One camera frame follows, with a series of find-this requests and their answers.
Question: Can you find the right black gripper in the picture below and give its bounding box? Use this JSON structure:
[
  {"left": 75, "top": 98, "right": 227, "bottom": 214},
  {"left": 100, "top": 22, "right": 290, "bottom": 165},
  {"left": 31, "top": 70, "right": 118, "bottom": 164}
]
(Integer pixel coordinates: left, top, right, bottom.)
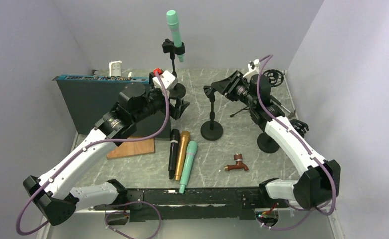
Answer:
[{"left": 213, "top": 70, "right": 257, "bottom": 108}]

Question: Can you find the gold microphone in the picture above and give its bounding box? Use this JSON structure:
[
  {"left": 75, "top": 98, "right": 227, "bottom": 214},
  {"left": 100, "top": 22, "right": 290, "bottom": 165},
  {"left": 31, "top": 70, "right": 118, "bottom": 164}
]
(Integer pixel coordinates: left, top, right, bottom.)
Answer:
[{"left": 175, "top": 131, "right": 190, "bottom": 181}]

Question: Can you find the round-base mic stand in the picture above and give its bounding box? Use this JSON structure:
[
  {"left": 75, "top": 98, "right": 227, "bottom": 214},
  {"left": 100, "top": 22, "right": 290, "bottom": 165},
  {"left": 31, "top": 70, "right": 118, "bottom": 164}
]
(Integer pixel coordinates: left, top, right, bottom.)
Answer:
[
  {"left": 162, "top": 39, "right": 187, "bottom": 100},
  {"left": 200, "top": 86, "right": 223, "bottom": 141}
]

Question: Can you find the mint green microphone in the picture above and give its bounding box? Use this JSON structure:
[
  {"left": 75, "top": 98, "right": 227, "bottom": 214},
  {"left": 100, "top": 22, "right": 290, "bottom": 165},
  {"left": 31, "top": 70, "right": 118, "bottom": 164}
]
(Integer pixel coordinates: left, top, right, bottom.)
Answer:
[
  {"left": 179, "top": 141, "right": 198, "bottom": 194},
  {"left": 166, "top": 10, "right": 184, "bottom": 62}
]

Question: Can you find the black microphone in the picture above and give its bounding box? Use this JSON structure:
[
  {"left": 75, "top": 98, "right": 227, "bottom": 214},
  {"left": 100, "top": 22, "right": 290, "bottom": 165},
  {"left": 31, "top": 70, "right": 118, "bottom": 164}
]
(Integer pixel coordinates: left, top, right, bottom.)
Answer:
[{"left": 168, "top": 129, "right": 180, "bottom": 180}]

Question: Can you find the black tripod shock-mount stand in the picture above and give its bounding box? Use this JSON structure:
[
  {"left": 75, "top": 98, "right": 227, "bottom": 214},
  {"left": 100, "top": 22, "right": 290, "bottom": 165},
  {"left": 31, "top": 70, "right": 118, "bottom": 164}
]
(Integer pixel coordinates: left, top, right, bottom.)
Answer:
[{"left": 230, "top": 69, "right": 285, "bottom": 117}]

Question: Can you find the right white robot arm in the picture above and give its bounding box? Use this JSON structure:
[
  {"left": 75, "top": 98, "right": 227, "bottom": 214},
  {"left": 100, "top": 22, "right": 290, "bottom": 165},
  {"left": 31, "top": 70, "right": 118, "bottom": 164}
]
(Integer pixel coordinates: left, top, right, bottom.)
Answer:
[{"left": 211, "top": 71, "right": 341, "bottom": 210}]

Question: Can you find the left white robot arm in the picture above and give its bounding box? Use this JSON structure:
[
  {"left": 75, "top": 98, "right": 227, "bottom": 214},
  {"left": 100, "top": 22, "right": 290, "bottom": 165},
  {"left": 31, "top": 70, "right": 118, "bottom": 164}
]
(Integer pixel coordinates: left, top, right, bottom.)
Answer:
[{"left": 23, "top": 83, "right": 190, "bottom": 226}]

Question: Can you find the wooden board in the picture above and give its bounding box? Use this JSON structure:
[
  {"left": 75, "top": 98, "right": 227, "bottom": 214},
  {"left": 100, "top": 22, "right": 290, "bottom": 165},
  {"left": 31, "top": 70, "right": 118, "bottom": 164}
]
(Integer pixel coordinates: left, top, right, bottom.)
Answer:
[{"left": 106, "top": 138, "right": 155, "bottom": 159}]

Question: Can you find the brown faucet tap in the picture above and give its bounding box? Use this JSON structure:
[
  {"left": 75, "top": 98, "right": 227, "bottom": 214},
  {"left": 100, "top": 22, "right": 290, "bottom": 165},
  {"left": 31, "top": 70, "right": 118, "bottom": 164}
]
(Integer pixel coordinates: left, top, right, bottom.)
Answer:
[{"left": 224, "top": 153, "right": 249, "bottom": 171}]

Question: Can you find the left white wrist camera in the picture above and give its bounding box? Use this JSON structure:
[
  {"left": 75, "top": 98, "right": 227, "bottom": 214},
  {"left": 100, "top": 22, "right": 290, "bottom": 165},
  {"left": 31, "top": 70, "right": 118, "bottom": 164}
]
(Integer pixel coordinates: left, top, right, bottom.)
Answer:
[{"left": 152, "top": 68, "right": 178, "bottom": 97}]

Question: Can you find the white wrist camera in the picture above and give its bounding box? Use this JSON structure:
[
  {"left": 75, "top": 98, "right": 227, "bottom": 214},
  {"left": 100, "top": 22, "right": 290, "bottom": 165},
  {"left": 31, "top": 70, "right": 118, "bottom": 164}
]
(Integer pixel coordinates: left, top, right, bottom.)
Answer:
[
  {"left": 152, "top": 68, "right": 178, "bottom": 97},
  {"left": 243, "top": 59, "right": 260, "bottom": 80}
]

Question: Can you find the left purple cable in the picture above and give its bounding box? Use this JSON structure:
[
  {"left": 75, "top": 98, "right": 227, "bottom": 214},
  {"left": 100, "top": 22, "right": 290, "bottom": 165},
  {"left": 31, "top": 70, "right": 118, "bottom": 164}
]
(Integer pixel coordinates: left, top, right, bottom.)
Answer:
[{"left": 16, "top": 72, "right": 170, "bottom": 236}]

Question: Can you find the purple cable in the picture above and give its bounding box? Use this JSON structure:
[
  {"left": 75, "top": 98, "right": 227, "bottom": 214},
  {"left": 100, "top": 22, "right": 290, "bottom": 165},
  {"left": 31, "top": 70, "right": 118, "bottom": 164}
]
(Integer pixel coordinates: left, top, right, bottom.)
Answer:
[
  {"left": 256, "top": 54, "right": 337, "bottom": 217},
  {"left": 16, "top": 72, "right": 170, "bottom": 236}
]

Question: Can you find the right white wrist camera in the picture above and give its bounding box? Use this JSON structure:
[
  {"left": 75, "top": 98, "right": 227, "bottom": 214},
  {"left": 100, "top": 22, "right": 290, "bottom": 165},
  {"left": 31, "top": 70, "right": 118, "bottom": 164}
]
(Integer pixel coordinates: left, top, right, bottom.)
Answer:
[{"left": 243, "top": 59, "right": 260, "bottom": 80}]

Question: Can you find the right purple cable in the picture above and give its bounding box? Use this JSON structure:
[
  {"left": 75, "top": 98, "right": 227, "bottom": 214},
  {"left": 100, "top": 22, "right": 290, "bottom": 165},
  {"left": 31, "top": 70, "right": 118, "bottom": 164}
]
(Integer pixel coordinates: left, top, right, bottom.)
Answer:
[{"left": 256, "top": 54, "right": 337, "bottom": 217}]

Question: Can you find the right shock-mount round stand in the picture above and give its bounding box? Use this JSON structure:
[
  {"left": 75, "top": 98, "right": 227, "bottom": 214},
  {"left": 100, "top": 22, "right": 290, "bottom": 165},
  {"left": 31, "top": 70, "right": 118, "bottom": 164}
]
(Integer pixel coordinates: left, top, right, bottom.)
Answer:
[{"left": 257, "top": 119, "right": 309, "bottom": 154}]

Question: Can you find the black handled hammer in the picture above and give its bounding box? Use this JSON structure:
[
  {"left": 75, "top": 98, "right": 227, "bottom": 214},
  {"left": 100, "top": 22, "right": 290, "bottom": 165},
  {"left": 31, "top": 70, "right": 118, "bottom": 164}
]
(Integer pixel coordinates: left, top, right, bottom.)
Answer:
[{"left": 271, "top": 96, "right": 296, "bottom": 118}]

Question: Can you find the white plastic bracket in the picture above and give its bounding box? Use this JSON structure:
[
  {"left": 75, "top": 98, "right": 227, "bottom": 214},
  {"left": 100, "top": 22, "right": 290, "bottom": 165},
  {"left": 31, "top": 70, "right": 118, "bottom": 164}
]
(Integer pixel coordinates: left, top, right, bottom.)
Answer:
[{"left": 109, "top": 61, "right": 122, "bottom": 77}]

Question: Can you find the blue network switch box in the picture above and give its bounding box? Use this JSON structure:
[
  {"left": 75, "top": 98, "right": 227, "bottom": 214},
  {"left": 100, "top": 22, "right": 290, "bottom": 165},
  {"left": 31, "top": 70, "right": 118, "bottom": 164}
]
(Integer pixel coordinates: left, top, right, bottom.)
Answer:
[{"left": 53, "top": 75, "right": 171, "bottom": 140}]

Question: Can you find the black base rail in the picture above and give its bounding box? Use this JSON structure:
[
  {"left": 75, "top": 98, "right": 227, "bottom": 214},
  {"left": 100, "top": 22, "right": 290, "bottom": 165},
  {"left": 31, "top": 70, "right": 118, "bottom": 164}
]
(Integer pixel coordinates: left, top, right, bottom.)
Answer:
[{"left": 93, "top": 186, "right": 281, "bottom": 222}]

